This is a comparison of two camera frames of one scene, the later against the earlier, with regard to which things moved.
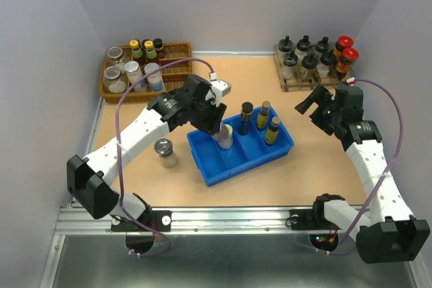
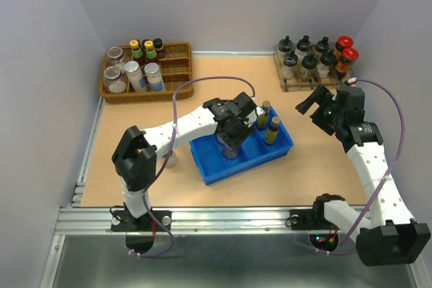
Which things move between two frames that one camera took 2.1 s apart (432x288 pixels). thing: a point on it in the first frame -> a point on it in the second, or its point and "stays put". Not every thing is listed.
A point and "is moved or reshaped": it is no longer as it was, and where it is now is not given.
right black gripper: x=318 y=96 stays put
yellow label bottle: x=272 y=131 stays put
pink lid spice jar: x=223 y=137 is moved or reshaped
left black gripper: x=211 y=125 -> x=235 y=141
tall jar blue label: x=156 y=83 stays put
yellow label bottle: x=263 y=115 stays put
